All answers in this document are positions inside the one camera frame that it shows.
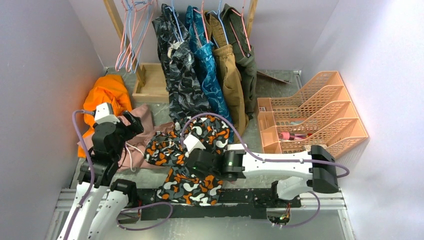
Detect aluminium frame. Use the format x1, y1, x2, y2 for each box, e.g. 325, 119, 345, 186
46, 188, 356, 240

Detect blue patterned shorts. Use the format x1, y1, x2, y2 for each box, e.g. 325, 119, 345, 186
185, 5, 233, 123

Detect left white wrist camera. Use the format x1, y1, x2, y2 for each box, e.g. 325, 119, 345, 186
94, 102, 121, 125

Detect pink drawstring shorts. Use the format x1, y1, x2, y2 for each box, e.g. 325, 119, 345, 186
77, 103, 175, 172

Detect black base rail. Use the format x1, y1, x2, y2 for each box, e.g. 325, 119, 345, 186
137, 187, 302, 221

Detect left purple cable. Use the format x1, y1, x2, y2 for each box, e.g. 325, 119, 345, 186
62, 109, 97, 240

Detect wooden clothes rack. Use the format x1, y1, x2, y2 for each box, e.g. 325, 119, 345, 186
103, 0, 258, 103

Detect peach plastic file organizer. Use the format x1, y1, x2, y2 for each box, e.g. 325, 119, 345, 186
256, 71, 368, 159

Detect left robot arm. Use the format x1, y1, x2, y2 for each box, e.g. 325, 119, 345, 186
58, 109, 144, 240

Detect pink wire hanger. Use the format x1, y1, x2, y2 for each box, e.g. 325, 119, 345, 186
115, 0, 157, 74

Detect tan brown shorts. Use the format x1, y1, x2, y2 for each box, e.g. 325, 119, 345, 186
204, 13, 249, 135

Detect black grey patterned shorts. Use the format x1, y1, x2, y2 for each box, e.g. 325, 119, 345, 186
152, 3, 211, 123

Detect dark olive green shorts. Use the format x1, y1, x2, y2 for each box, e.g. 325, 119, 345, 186
220, 3, 257, 119

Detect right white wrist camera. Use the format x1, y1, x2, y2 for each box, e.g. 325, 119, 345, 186
183, 134, 206, 154

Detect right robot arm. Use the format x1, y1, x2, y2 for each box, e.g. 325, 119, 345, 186
185, 144, 339, 207

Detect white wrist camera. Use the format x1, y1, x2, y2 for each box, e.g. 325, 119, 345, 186
94, 102, 121, 125
183, 134, 206, 154

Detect orange camouflage shorts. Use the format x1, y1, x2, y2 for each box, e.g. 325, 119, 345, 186
144, 115, 231, 206

